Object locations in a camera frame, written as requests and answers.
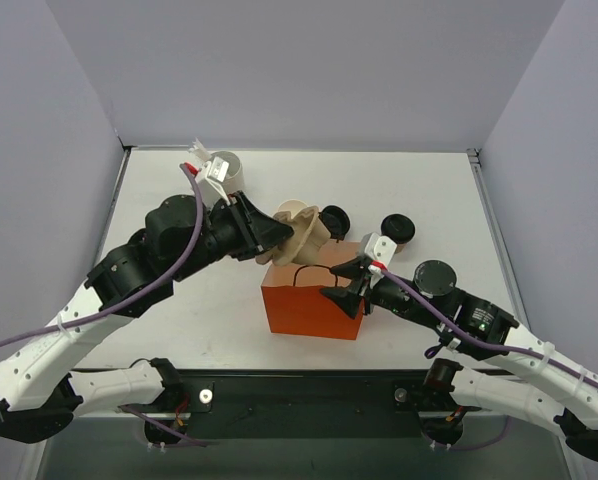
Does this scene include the brown pulp cup carrier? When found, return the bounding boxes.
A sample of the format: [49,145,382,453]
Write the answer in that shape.
[255,206,331,267]

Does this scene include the orange paper takeout bag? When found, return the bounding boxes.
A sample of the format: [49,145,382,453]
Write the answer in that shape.
[261,240,362,340]

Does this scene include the black plastic cup lid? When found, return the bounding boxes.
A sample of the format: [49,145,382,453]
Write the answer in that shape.
[380,213,416,245]

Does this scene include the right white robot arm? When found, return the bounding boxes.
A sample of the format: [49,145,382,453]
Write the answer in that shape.
[320,257,598,462]

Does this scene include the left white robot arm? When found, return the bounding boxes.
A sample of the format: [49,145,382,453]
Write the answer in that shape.
[0,192,293,444]

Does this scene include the stack of brown paper cups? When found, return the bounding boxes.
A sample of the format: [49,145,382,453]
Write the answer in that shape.
[277,199,308,217]

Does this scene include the stack of black cup lids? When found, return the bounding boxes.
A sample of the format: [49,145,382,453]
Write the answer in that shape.
[319,205,351,241]

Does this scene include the white cylindrical holder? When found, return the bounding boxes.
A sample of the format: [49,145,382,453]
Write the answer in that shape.
[212,150,245,194]

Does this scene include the white wrapped stirrers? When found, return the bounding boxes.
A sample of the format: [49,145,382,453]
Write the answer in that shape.
[188,138,212,162]

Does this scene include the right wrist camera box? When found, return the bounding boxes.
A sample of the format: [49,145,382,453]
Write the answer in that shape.
[357,232,397,270]

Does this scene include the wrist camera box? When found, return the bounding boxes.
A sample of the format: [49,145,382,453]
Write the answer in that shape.
[184,156,229,208]
[357,232,397,270]

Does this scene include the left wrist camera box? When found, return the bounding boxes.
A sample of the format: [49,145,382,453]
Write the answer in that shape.
[184,156,229,208]

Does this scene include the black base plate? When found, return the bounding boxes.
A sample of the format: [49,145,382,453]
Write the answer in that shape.
[141,370,468,443]

